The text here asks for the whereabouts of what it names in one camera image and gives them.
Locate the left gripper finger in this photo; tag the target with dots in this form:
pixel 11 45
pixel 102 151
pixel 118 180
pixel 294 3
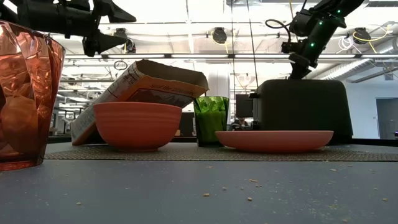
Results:
pixel 113 12
pixel 99 43

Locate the orange cereal box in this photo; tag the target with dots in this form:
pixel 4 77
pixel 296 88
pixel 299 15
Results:
pixel 155 81

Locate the red faceted plastic cup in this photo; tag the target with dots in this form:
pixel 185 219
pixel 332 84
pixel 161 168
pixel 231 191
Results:
pixel 25 93

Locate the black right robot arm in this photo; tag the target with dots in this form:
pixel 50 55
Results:
pixel 320 25

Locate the black and chrome toaster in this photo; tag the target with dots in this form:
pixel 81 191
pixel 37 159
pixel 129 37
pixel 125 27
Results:
pixel 301 105

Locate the black computer monitor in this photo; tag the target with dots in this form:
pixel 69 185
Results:
pixel 244 105

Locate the pink round plate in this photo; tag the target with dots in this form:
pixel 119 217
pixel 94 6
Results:
pixel 273 140

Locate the person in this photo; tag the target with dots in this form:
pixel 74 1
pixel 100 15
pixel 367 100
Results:
pixel 240 124

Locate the red ribbed bowl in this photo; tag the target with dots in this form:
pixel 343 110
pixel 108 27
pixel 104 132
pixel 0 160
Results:
pixel 136 124

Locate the long ceiling light bar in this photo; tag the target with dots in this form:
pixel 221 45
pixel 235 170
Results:
pixel 199 56

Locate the grey door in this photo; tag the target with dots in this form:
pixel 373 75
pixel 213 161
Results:
pixel 387 118

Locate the green faceted plastic cup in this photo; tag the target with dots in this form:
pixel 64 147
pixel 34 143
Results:
pixel 211 121

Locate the grey woven placemat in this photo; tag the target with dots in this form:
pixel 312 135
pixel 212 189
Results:
pixel 192 154

